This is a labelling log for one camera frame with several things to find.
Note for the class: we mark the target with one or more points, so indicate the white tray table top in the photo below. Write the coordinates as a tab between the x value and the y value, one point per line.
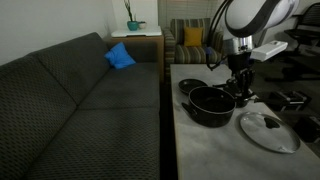
136	32

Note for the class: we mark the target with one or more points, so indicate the big black pot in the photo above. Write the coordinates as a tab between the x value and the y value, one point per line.
208	116

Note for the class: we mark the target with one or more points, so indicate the small black frying pan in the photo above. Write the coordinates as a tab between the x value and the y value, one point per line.
191	85

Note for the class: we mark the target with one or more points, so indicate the teal plant pot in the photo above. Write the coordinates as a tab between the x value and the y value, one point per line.
132	25

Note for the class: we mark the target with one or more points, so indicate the thin green potted plant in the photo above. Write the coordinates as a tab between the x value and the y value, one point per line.
128	10

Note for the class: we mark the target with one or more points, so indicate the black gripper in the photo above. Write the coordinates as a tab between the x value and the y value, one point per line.
240	63

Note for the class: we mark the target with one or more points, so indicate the small white bowl pot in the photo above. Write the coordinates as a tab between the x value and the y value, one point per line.
142	25

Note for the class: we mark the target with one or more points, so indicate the plain black box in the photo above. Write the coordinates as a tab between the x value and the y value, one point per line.
308	128

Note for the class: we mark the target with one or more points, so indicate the striped armchair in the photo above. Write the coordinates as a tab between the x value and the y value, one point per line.
190	55

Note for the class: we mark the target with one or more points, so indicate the black case with silver trim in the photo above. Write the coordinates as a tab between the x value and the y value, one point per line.
288	100

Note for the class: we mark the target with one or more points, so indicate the dark grey fabric sofa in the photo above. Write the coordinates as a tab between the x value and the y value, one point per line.
66	126

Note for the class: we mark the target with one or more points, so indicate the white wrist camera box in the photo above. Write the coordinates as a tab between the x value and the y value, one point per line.
269	50

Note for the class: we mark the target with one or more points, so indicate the yellow cushion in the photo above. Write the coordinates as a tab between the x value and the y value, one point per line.
193	36

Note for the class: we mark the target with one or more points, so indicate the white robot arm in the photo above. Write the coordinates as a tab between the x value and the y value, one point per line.
253	15

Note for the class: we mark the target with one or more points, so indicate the big glass pot lid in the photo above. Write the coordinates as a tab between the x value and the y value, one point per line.
266	133

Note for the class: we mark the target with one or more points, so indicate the blue throw pillow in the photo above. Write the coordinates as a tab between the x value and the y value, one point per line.
119	57

